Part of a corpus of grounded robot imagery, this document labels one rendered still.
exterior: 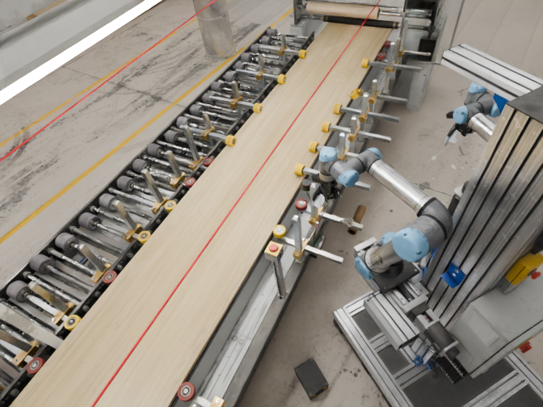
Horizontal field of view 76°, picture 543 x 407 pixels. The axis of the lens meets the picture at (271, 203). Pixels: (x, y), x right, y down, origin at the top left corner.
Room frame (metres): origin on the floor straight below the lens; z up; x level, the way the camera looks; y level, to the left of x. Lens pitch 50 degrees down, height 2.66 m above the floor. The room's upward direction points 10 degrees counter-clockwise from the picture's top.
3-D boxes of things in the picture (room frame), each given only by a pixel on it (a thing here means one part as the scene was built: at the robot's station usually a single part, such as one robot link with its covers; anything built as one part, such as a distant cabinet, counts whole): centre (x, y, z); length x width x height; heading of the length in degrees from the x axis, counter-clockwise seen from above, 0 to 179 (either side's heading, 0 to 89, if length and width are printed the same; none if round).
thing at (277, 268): (0.94, 0.03, 0.93); 0.05 x 0.05 x 0.45; 56
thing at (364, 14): (3.82, -1.28, 1.05); 1.43 x 0.12 x 0.12; 56
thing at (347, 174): (0.99, -0.33, 1.61); 0.11 x 0.11 x 0.08; 27
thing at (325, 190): (1.07, -0.27, 1.46); 0.09 x 0.08 x 0.12; 20
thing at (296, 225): (1.15, -0.12, 0.92); 0.03 x 0.03 x 0.48; 56
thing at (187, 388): (0.44, 0.54, 0.85); 0.08 x 0.08 x 0.11
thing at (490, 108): (1.25, -1.07, 1.61); 0.11 x 0.11 x 0.08; 13
